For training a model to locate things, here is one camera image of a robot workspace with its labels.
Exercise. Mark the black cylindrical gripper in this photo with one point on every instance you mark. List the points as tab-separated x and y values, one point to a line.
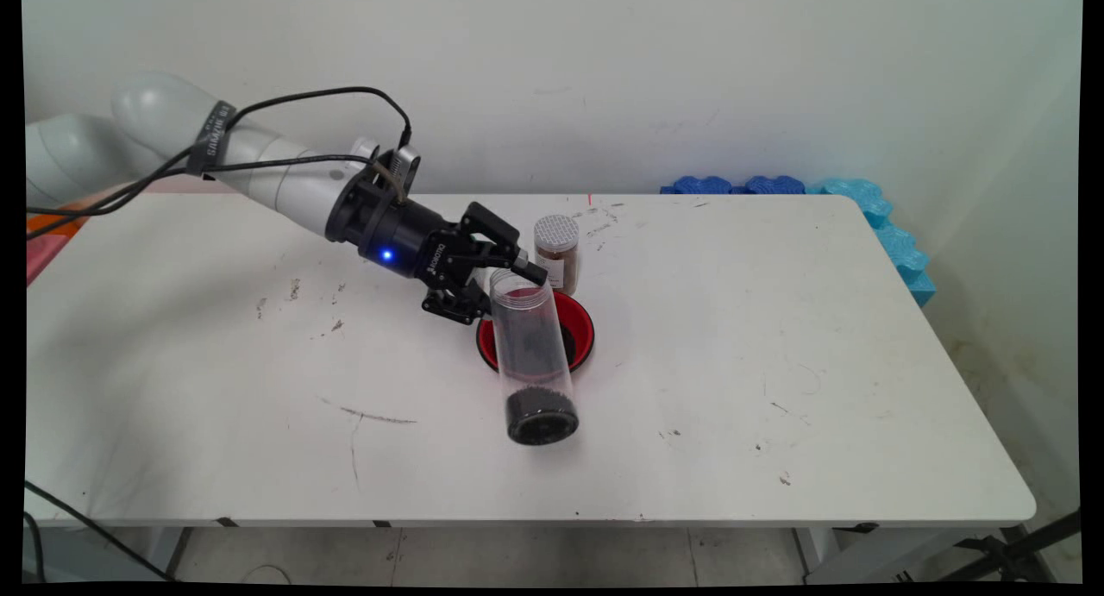
405	238

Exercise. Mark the clear plastic jar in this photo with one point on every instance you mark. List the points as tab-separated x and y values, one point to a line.
539	406

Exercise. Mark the white lidded spice jar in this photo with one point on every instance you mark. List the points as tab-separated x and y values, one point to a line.
559	242

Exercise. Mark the red bowl with dark grounds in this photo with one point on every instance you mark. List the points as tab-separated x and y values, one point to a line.
582	333

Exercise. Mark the cyan foam mat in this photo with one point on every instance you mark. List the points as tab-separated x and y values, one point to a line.
862	201

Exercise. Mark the white table leg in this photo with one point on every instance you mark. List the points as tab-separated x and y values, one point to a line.
164	548

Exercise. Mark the orange block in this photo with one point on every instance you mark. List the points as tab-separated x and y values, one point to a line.
52	225

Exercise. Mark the pink pad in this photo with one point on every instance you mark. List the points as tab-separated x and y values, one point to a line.
43	255

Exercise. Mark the black tripod stand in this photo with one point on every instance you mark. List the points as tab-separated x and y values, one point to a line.
1026	540

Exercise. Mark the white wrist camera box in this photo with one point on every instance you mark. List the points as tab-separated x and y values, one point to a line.
404	169

